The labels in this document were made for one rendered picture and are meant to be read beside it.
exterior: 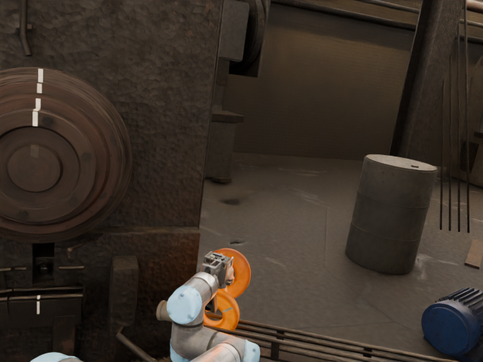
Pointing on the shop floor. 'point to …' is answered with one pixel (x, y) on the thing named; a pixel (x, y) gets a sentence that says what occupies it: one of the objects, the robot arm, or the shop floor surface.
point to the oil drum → (389, 212)
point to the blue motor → (456, 325)
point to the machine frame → (38, 335)
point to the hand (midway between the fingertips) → (227, 268)
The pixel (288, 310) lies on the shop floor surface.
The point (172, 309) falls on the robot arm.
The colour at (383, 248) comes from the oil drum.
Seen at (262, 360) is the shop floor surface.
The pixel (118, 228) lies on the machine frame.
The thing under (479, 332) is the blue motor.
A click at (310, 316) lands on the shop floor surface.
